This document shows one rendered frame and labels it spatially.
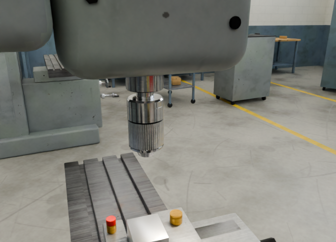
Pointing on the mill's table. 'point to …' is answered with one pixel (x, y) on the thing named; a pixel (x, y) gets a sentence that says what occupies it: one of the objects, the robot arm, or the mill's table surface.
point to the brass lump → (176, 217)
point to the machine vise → (201, 230)
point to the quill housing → (149, 31)
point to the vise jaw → (173, 230)
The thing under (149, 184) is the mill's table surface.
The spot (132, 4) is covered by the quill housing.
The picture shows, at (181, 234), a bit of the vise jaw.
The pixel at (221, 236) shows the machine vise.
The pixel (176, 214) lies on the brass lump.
